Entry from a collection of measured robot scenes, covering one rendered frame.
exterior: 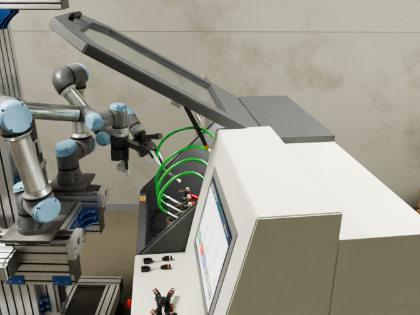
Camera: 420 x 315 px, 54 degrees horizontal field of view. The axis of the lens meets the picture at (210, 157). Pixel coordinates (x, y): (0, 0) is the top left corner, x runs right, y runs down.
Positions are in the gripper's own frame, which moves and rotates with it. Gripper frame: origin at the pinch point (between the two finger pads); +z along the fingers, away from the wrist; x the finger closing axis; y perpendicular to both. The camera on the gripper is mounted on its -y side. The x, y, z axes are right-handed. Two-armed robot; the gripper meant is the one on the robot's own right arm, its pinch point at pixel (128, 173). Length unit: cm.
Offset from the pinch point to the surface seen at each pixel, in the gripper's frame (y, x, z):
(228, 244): -35, 91, -17
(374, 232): -72, 102, -25
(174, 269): -20, 47, 24
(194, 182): -35, -32, 22
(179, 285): -21, 57, 24
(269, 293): -43, 104, -10
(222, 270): -33, 92, -9
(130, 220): 16, -163, 122
